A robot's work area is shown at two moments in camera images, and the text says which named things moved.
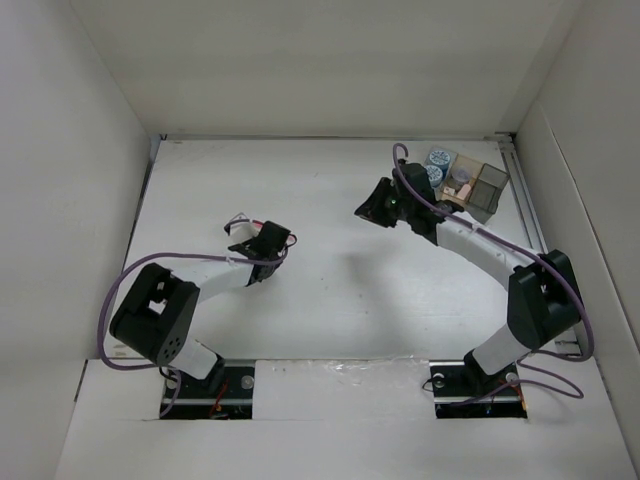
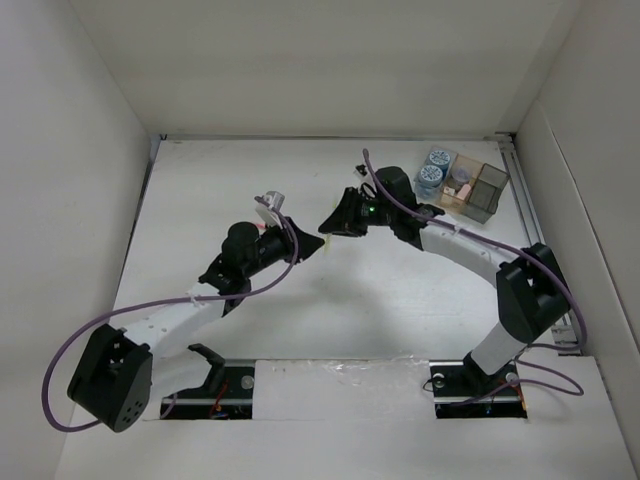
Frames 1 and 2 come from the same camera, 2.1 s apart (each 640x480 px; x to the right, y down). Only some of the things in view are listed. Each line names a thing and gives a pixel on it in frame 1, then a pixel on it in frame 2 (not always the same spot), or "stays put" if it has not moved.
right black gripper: [372, 208] → [343, 220]
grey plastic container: [484, 197] stays put
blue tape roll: [440, 158] stays put
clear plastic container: [438, 163] stays put
